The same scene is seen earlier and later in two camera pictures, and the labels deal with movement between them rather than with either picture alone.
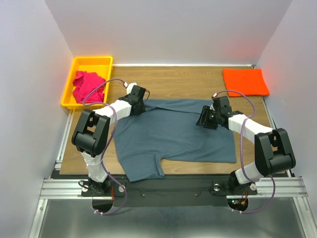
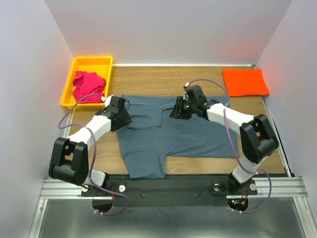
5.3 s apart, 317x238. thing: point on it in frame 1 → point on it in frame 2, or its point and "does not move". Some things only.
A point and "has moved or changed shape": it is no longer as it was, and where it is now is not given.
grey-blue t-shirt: [168, 130] has moved or changed shape
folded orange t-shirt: [250, 82] does not move
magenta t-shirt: [85, 82] does not move
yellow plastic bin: [101, 65] does not move
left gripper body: [139, 106] → [121, 118]
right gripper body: [204, 117] → [179, 109]
